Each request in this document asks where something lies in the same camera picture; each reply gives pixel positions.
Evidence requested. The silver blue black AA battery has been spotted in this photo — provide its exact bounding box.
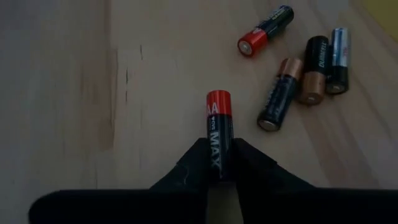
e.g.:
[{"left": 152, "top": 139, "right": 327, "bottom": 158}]
[{"left": 325, "top": 27, "right": 351, "bottom": 95}]

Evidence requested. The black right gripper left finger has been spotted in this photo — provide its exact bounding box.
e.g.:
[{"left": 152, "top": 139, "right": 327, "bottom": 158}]
[{"left": 149, "top": 138, "right": 211, "bottom": 190}]

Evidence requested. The copper black Duracell battery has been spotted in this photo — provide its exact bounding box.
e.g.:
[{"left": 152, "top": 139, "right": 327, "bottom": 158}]
[{"left": 297, "top": 35, "right": 330, "bottom": 106}]

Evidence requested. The copper and dark blue battery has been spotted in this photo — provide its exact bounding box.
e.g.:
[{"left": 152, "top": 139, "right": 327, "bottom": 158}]
[{"left": 256, "top": 57, "right": 304, "bottom": 132}]

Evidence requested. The yellow plastic bin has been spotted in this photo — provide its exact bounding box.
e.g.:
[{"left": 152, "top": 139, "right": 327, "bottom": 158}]
[{"left": 360, "top": 0, "right": 398, "bottom": 43}]

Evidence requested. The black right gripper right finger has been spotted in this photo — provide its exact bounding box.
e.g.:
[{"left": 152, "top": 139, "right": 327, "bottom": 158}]
[{"left": 233, "top": 138, "right": 315, "bottom": 191}]

